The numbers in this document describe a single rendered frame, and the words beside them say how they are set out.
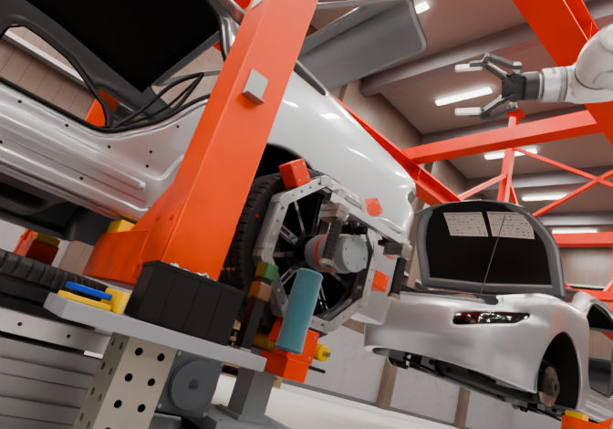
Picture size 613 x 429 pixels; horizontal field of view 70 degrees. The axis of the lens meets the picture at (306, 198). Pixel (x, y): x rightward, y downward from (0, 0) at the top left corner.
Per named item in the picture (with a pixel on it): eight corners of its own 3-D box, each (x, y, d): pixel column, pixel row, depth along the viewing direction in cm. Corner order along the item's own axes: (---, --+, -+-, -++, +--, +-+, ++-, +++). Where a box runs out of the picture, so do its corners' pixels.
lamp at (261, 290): (259, 300, 109) (264, 285, 110) (268, 302, 106) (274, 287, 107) (246, 296, 106) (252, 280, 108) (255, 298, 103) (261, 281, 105)
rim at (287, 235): (333, 284, 206) (305, 181, 200) (370, 287, 188) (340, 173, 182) (245, 334, 174) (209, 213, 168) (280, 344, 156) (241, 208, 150)
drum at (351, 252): (324, 277, 169) (333, 242, 174) (365, 279, 153) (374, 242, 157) (296, 264, 161) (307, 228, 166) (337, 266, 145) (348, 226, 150)
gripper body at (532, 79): (535, 93, 124) (500, 95, 127) (539, 65, 118) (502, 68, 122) (538, 107, 118) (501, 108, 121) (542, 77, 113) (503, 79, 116)
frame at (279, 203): (346, 342, 173) (378, 216, 191) (358, 345, 168) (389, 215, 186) (234, 301, 144) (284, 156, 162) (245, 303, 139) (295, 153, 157)
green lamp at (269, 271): (265, 281, 110) (271, 266, 112) (275, 282, 107) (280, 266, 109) (253, 276, 108) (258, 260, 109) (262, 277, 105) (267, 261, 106)
